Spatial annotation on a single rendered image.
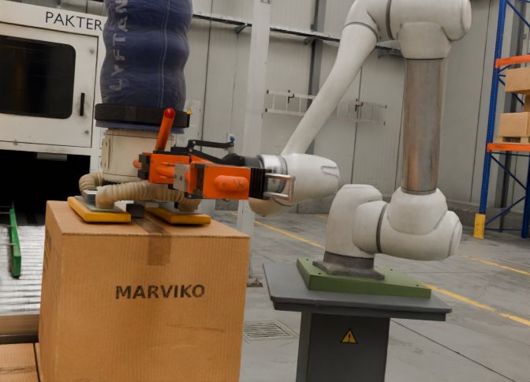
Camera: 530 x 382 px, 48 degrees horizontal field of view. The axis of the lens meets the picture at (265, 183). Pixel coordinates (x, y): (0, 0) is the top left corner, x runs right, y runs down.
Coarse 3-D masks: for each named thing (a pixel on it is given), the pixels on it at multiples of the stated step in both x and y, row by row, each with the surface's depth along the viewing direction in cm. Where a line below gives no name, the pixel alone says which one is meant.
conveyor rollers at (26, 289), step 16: (0, 240) 321; (32, 240) 328; (0, 256) 280; (32, 256) 286; (0, 272) 247; (32, 272) 252; (0, 288) 223; (16, 288) 225; (32, 288) 227; (0, 304) 206; (16, 304) 208; (32, 304) 203
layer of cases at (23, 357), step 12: (0, 348) 161; (12, 348) 162; (24, 348) 162; (36, 348) 163; (0, 360) 153; (12, 360) 153; (24, 360) 154; (36, 360) 158; (0, 372) 145; (12, 372) 146; (24, 372) 146; (36, 372) 147
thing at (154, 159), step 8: (144, 152) 128; (144, 160) 122; (152, 160) 121; (160, 160) 121; (168, 160) 122; (176, 160) 123; (184, 160) 123; (144, 168) 125; (152, 168) 121; (144, 176) 121; (152, 176) 121
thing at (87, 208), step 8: (72, 200) 150; (80, 200) 146; (88, 200) 147; (80, 208) 135; (88, 208) 134; (96, 208) 132; (120, 208) 136; (88, 216) 128; (96, 216) 129; (104, 216) 130; (112, 216) 130; (120, 216) 131; (128, 216) 132
